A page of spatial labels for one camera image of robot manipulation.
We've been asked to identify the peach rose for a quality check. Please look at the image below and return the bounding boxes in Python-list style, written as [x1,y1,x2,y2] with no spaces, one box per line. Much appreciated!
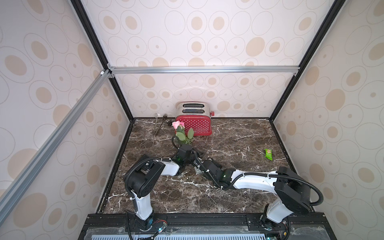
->
[176,125,195,144]

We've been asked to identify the white tape dispenser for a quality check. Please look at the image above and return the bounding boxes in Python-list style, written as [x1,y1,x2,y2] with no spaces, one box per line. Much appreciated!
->
[194,167,203,175]

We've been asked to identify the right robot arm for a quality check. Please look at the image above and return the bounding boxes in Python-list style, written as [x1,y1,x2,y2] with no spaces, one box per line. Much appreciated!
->
[193,158,311,226]

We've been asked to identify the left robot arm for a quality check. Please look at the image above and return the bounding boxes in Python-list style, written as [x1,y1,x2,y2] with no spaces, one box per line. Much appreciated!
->
[124,144,202,221]

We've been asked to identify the metal tongs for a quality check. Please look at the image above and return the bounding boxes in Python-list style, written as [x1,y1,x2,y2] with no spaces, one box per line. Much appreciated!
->
[154,114,168,137]

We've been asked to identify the red polka dot toaster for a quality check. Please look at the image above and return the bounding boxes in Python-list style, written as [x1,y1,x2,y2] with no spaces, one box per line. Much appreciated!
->
[176,102,215,136]

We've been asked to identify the green snack packet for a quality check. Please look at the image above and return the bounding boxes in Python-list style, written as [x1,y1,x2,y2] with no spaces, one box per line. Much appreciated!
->
[265,149,273,161]

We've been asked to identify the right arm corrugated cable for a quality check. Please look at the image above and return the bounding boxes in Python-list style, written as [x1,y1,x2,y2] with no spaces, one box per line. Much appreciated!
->
[191,149,324,207]

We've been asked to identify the horizontal aluminium rail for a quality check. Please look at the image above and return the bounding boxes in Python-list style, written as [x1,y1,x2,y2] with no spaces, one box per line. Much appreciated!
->
[101,66,300,76]

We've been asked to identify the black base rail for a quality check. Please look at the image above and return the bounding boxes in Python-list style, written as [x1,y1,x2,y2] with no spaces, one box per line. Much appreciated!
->
[79,213,336,240]

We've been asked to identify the diagonal aluminium rail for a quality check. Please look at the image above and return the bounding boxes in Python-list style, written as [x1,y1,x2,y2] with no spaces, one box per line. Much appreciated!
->
[1,69,111,225]

